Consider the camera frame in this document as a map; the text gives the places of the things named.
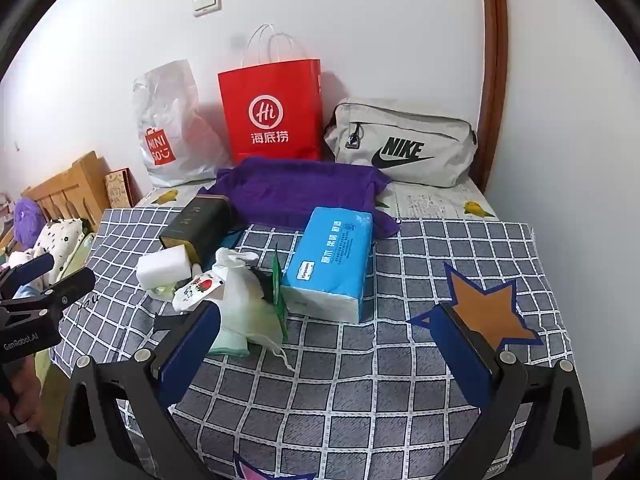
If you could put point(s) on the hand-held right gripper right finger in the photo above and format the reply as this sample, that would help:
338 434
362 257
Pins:
465 355

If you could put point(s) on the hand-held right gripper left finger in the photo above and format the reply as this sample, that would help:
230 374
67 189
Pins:
192 355

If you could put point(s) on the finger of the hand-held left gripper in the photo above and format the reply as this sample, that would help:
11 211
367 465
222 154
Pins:
30 267
70 287

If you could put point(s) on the light green cloth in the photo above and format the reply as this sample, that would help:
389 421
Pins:
227 346

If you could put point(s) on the white packet with red print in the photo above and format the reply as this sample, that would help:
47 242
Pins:
197 287

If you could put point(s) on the white sponge block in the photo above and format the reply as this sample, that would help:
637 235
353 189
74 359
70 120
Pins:
162 267

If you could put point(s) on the green sachet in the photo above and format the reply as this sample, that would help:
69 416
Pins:
276 280

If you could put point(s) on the dark green tin box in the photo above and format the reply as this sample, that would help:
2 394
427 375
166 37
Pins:
200 225

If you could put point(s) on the blue tissue pack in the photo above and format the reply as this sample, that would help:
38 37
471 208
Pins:
325 260

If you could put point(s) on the person's left hand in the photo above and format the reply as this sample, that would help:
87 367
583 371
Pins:
29 395

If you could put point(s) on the white dotted pillow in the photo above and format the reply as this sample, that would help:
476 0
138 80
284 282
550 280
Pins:
57 240

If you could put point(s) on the purple plush toy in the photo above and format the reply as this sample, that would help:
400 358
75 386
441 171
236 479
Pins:
27 220

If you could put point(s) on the wooden headboard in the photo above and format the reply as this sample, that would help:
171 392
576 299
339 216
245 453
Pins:
85 175

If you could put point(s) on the brown patterned box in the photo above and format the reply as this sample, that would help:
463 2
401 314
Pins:
119 187

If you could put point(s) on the grey checkered blanket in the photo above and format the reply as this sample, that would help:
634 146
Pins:
350 385

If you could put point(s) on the purple towel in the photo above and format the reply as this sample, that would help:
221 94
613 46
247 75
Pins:
290 190

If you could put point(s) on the white plastic shopping bag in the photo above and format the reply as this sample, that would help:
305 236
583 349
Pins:
170 110

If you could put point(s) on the grey sling bag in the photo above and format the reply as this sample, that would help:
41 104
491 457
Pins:
400 125

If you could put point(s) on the red paper bag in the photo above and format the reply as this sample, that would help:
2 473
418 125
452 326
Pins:
240 90

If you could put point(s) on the brown wooden door frame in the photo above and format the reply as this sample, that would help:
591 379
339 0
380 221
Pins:
492 60

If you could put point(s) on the white wall switch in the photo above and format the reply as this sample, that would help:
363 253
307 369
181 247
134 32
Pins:
206 1

